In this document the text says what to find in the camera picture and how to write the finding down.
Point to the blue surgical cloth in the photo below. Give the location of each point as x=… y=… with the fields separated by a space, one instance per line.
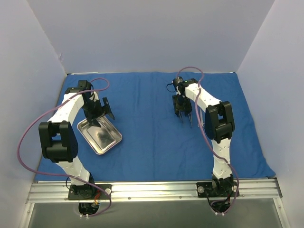
x=156 y=145

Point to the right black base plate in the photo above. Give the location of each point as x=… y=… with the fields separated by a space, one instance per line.
x=211 y=190

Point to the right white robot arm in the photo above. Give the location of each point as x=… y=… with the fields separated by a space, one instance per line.
x=218 y=125

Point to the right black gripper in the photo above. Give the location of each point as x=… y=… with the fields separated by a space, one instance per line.
x=183 y=112

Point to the steel surgical scissors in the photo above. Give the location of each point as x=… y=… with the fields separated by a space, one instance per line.
x=201 y=118

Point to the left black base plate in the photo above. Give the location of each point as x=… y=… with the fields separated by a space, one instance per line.
x=85 y=192

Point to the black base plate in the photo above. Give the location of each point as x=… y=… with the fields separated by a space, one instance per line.
x=85 y=192
x=211 y=190

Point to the stainless steel instrument tray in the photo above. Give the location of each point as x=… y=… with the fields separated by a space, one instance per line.
x=101 y=139

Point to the front aluminium rail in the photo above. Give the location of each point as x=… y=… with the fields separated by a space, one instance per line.
x=56 y=192

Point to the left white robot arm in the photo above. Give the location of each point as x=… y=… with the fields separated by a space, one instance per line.
x=57 y=137

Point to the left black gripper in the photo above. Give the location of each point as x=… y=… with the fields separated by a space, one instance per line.
x=101 y=113

